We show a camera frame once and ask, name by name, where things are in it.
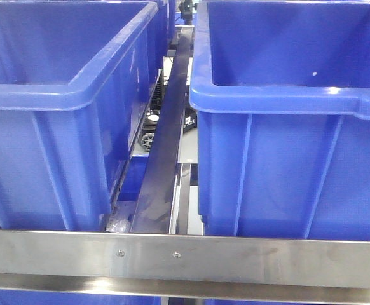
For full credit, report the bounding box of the steel shelf front beam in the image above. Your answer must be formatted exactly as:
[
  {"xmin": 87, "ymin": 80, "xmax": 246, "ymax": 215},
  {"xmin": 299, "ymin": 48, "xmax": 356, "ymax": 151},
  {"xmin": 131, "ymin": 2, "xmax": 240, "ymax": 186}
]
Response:
[{"xmin": 0, "ymin": 230, "xmax": 370, "ymax": 304}]

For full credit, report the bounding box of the upper blue bin right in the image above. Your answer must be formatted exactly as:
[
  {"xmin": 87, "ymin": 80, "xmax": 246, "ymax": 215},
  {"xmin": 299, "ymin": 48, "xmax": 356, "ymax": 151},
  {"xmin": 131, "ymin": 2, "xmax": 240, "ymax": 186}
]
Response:
[{"xmin": 190, "ymin": 1, "xmax": 370, "ymax": 241}]

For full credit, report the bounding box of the blue bin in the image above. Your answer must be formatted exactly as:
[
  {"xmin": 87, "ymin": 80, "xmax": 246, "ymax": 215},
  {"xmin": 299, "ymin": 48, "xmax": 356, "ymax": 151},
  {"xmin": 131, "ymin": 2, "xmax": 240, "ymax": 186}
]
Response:
[
  {"xmin": 0, "ymin": 1, "xmax": 162, "ymax": 231},
  {"xmin": 190, "ymin": 1, "xmax": 370, "ymax": 241},
  {"xmin": 0, "ymin": 290, "xmax": 161, "ymax": 304}
]

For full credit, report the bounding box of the upper blue bin left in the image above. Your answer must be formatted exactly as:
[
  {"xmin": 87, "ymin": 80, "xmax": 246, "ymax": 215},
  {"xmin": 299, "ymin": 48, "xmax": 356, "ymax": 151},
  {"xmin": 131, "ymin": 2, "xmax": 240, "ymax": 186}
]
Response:
[{"xmin": 0, "ymin": 1, "xmax": 162, "ymax": 231}]

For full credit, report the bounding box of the lower blue bin left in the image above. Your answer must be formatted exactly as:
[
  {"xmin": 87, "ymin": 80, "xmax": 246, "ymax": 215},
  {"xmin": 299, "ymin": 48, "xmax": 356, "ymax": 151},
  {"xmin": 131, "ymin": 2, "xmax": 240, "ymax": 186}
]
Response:
[{"xmin": 0, "ymin": 290, "xmax": 161, "ymax": 304}]

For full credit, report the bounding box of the dark steel divider rail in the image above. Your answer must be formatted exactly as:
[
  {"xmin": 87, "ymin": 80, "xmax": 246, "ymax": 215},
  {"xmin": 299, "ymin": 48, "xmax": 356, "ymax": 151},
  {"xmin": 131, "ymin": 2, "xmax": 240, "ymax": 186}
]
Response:
[{"xmin": 130, "ymin": 27, "xmax": 193, "ymax": 234}]

